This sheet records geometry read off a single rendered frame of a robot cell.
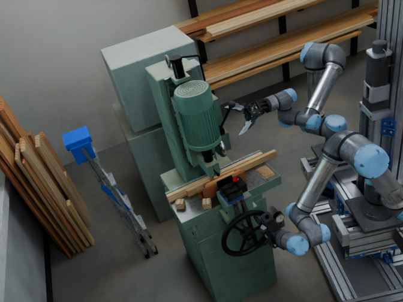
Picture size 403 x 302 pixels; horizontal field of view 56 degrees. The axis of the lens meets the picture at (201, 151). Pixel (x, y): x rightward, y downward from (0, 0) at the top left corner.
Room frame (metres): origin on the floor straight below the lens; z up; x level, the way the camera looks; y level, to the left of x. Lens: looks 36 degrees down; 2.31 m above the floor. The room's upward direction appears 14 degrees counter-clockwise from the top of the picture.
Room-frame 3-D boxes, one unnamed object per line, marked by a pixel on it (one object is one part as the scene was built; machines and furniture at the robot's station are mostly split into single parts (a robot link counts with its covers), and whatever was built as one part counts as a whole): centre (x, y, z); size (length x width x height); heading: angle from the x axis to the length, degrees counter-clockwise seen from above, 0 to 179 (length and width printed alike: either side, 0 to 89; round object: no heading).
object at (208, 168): (1.63, -0.02, 1.03); 0.14 x 0.07 x 0.09; 16
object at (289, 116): (1.61, -0.47, 1.22); 0.11 x 0.08 x 0.11; 41
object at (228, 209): (1.44, -0.11, 0.91); 0.15 x 0.14 x 0.09; 106
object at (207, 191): (1.54, -0.08, 0.94); 0.26 x 0.01 x 0.07; 106
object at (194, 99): (1.62, -0.03, 1.35); 0.18 x 0.18 x 0.31
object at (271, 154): (1.65, -0.14, 0.92); 0.57 x 0.02 x 0.04; 106
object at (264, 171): (1.61, -0.31, 0.91); 0.10 x 0.07 x 0.02; 16
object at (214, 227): (1.73, 0.01, 0.76); 0.57 x 0.45 x 0.09; 16
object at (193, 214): (1.52, -0.08, 0.87); 0.61 x 0.30 x 0.06; 106
